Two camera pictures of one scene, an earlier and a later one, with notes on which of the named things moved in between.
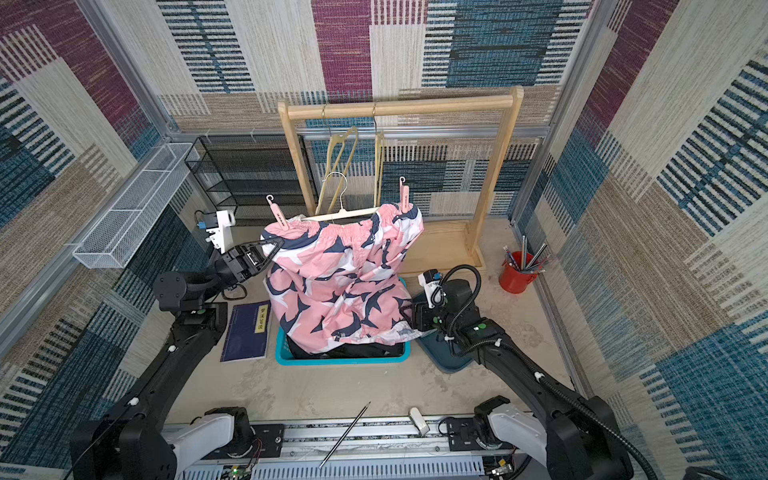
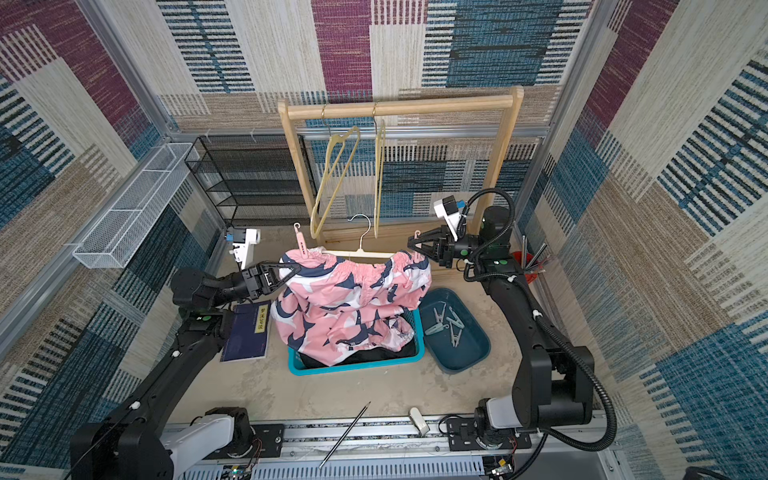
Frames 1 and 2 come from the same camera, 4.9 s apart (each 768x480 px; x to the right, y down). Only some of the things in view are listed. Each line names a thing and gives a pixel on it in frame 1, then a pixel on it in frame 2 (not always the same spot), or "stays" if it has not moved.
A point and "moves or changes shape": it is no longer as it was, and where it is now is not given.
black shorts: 351,351 → 309,362
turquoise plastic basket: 282,358 → 296,368
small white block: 419,421 stays
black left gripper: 245,263 → 261,280
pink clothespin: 278,212 → 301,240
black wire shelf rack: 244,172 stays
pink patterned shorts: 341,282 moves or changes shape
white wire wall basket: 117,236 stays
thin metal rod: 344,436 stays
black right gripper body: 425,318 → 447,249
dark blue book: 248,332 stays
